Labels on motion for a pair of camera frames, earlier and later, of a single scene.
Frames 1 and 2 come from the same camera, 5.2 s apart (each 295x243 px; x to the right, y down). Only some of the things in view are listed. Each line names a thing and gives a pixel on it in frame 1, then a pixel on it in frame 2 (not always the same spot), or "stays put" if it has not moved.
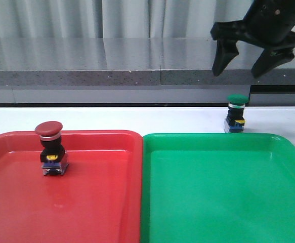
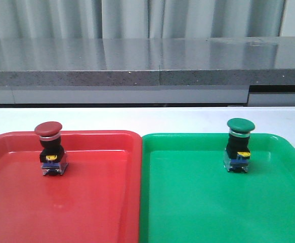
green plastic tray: [222, 188] stays put
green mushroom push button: [235, 120] to [237, 155]
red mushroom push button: [54, 159] stays put
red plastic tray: [97, 199] stays put
